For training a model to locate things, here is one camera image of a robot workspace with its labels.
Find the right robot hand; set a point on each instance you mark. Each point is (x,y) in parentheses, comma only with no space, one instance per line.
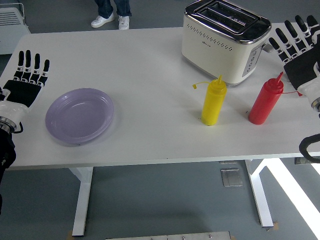
(300,67)

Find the white table leg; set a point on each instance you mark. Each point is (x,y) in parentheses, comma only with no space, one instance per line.
(83,200)
(260,200)

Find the cream two-slot toaster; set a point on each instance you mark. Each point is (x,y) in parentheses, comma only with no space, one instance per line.
(212,50)

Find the yellow squeeze bottle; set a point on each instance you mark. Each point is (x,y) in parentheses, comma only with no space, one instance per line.
(212,105)

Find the metal floor plate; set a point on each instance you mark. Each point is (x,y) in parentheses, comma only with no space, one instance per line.
(167,236)

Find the red squeeze bottle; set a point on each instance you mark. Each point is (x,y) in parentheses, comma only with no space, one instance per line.
(262,105)

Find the purple plate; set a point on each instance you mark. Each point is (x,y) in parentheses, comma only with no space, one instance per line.
(78,116)

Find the metal floor socket cover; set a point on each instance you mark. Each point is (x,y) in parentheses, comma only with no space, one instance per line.
(231,177)

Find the brown floor tape piece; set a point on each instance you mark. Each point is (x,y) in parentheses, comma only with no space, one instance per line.
(276,225)
(70,233)

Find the grey table control panel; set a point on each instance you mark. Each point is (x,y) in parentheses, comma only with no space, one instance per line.
(300,161)

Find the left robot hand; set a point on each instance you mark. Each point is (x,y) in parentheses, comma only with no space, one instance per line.
(22,92)

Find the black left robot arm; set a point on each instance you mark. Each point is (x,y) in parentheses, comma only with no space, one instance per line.
(5,150)

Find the person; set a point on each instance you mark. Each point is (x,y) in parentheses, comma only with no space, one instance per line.
(102,7)

